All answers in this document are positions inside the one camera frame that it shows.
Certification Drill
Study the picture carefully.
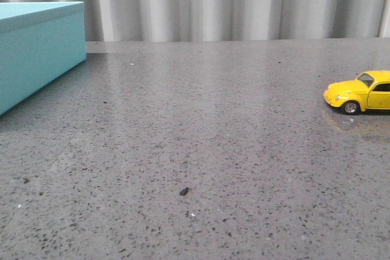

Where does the light blue plastic box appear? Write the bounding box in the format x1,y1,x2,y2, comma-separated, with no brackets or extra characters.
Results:
1,1,87,113

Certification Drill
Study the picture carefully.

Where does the yellow toy beetle car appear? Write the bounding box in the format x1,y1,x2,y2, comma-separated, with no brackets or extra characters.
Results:
323,70,389,115

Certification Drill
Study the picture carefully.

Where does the small black debris chip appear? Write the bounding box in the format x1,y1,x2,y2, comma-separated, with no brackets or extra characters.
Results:
179,187,190,195

